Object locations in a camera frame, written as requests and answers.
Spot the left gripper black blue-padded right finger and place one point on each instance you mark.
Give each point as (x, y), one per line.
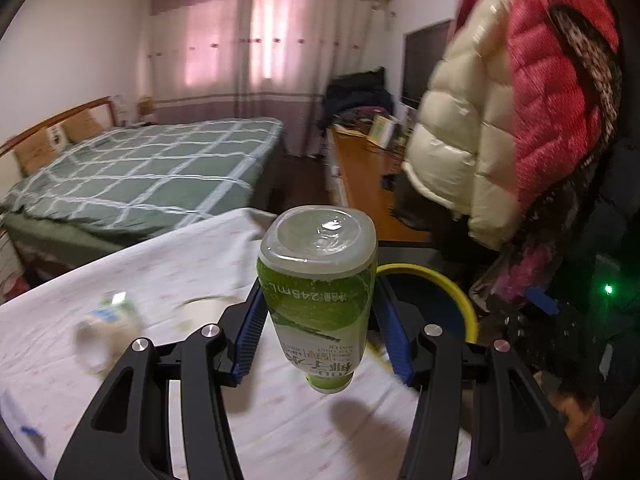
(516, 433)

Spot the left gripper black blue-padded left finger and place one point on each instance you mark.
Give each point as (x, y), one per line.
(124, 432)

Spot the green label plastic bottle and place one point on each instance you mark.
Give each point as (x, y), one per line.
(317, 267)

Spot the yellow rim trash bin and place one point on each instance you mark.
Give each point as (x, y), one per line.
(453, 290)

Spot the clear plastic cup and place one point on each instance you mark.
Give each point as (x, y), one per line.
(105, 333)

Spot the blue white wrapper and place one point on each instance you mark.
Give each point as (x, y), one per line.
(25, 433)

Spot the white floral table cloth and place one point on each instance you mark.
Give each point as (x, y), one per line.
(281, 428)

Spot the white paper cup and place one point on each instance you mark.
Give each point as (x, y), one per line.
(197, 312)

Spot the green plaid bed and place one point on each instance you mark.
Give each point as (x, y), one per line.
(128, 185)

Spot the cream puffer jacket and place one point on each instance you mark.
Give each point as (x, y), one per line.
(461, 154)

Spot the wooden headboard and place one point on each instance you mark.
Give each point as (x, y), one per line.
(58, 118)

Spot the left brown pillow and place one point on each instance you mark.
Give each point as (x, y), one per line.
(35, 152)

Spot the brown pillow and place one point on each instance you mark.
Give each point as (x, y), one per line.
(82, 126)
(35, 152)

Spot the wooden desk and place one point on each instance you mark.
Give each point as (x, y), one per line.
(354, 173)

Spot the right brown pillow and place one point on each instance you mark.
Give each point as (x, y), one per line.
(82, 126)

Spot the black bag on desk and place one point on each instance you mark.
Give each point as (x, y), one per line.
(352, 91)

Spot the red puffer jacket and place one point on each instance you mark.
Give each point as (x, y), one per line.
(555, 119)

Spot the black television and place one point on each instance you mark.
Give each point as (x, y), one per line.
(423, 50)

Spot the pink white curtain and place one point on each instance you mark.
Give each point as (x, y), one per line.
(213, 59)

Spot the picture frame on desk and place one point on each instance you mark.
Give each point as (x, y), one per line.
(382, 131)

